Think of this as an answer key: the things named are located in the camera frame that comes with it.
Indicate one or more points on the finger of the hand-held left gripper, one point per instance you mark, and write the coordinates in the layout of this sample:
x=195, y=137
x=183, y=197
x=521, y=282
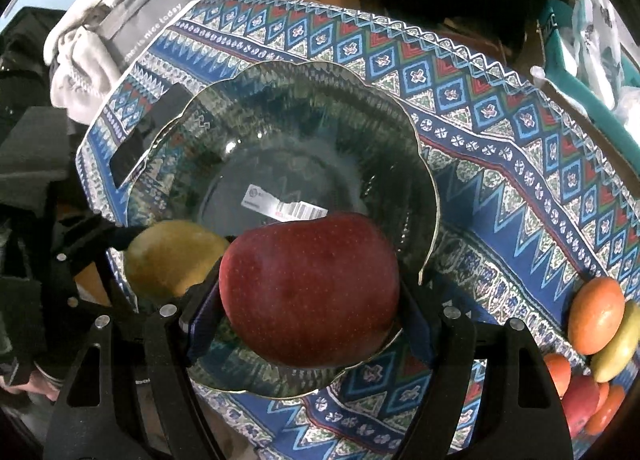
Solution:
x=107, y=237
x=100, y=304

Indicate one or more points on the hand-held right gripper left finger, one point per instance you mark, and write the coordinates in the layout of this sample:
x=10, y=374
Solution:
x=202, y=327

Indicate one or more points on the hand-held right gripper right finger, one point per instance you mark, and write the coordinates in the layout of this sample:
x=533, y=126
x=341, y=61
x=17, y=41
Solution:
x=421, y=327

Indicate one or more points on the yellow-green pear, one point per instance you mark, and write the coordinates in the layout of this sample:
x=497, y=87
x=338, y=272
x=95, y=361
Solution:
x=165, y=260

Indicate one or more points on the large red apple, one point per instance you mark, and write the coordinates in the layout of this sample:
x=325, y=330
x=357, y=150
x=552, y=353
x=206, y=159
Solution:
x=310, y=290

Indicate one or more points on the clear glass bowl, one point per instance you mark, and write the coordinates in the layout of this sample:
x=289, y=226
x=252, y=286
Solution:
x=300, y=150

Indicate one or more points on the person's left hand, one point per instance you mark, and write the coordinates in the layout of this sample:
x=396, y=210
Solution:
x=45, y=382

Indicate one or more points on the black flat object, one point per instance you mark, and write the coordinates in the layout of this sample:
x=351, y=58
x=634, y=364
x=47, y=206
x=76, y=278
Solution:
x=125, y=165

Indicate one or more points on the blue patterned tablecloth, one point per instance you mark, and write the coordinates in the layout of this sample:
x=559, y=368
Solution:
x=500, y=190

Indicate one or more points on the small pinkish red apple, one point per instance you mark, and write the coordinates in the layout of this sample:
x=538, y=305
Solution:
x=580, y=402

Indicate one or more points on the dark cloth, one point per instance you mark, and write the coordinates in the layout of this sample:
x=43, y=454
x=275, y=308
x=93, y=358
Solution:
x=27, y=65

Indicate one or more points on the pale green mango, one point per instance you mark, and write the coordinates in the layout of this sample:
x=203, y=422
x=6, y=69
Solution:
x=617, y=350

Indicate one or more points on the grey printed bag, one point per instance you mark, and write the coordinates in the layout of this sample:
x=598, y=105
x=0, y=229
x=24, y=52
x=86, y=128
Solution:
x=135, y=15

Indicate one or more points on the flat brown cardboard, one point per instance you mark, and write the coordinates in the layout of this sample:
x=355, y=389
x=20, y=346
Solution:
x=475, y=42

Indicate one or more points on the teal cardboard box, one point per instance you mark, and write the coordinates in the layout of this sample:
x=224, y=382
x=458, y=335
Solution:
x=565, y=70

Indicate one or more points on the white printed plastic bag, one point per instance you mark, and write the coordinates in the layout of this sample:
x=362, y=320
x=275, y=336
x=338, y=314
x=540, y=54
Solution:
x=600, y=15

